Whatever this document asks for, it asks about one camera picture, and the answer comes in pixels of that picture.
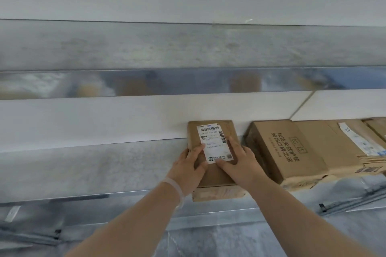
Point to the person's right hand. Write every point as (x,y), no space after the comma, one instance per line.
(244,169)

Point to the person's left hand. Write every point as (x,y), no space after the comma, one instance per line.
(187,175)

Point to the cardboard box with white label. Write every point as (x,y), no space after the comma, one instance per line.
(212,180)

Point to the box with Chinese print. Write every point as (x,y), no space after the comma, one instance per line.
(301,160)

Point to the box with torn label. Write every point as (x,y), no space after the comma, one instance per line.
(331,145)

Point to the metal shelving rack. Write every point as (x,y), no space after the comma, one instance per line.
(120,46)

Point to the person's left forearm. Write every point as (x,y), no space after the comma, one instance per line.
(129,229)

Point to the person's right forearm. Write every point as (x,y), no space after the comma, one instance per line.
(301,220)

